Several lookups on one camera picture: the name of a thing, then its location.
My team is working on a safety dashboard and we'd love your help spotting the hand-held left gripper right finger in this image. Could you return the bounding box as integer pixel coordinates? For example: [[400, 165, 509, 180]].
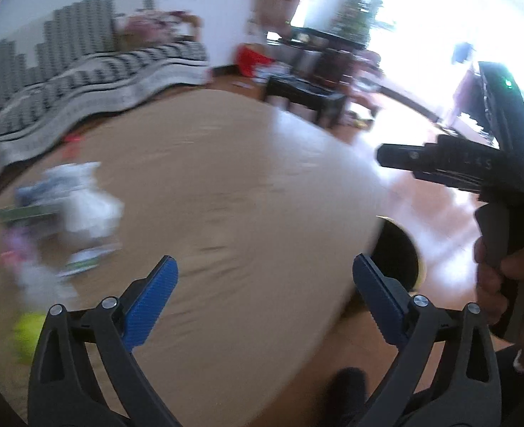
[[352, 253, 503, 427]]

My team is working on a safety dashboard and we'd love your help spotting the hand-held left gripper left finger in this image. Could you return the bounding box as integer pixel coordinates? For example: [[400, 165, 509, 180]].
[[27, 255, 179, 427]]

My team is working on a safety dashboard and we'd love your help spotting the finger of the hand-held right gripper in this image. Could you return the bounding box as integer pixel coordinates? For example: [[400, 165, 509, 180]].
[[376, 142, 428, 173]]

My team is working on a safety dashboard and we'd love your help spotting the black trash bin gold rim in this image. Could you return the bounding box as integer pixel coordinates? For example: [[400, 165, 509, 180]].
[[371, 216, 427, 294]]

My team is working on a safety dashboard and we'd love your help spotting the white tissue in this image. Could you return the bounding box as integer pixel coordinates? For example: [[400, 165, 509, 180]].
[[62, 162, 125, 245]]

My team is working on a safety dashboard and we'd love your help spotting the blue white wrapper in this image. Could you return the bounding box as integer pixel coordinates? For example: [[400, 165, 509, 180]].
[[15, 167, 71, 207]]

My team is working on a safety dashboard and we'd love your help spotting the green white wrapper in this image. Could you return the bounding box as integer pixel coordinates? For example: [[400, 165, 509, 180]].
[[59, 244, 122, 276]]

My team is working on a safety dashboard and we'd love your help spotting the black wooden chair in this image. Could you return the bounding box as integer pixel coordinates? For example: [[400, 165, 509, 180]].
[[262, 27, 374, 127]]

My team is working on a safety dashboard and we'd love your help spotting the clear plastic wrapper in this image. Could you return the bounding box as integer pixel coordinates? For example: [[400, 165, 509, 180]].
[[17, 267, 76, 303]]

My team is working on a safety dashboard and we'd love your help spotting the yellow green ball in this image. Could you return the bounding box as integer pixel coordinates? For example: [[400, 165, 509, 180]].
[[8, 313, 47, 361]]

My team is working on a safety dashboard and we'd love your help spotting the purple packet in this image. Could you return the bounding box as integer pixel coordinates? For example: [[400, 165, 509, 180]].
[[1, 227, 36, 272]]

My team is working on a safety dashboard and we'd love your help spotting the round table with tan cover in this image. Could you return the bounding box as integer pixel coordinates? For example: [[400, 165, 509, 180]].
[[0, 91, 389, 427]]

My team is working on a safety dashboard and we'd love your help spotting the green potted plant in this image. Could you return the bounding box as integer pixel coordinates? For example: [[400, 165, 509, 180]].
[[333, 0, 387, 36]]

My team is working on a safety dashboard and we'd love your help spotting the green flat box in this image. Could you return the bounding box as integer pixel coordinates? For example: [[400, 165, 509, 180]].
[[0, 205, 62, 224]]

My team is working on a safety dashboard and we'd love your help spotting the red bag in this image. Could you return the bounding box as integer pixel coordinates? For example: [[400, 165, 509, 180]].
[[237, 44, 274, 78]]

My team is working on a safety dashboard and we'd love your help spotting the black white patterned blanket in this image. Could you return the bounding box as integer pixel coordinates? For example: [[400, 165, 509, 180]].
[[0, 38, 211, 205]]

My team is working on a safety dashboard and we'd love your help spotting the pile of pink clothes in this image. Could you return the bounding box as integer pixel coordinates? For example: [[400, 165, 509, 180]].
[[115, 11, 200, 49]]

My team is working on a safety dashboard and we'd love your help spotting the striped sofa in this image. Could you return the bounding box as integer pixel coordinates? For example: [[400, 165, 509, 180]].
[[0, 0, 211, 205]]

